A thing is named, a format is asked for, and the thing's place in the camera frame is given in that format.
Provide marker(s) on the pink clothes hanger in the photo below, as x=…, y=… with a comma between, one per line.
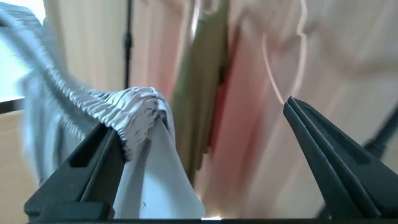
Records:
x=270, y=73

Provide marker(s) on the black clothes rack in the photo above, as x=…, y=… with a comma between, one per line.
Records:
x=127, y=43

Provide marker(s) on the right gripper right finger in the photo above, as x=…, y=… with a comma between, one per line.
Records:
x=357, y=174

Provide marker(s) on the pale grey garment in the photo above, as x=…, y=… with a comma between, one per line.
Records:
x=133, y=109

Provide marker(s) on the beige curtain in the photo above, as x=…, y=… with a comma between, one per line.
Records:
x=342, y=46

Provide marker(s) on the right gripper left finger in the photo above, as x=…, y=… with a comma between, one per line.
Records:
x=87, y=177

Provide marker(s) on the green printed sleeveless shirt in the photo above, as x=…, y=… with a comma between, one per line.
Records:
x=199, y=93

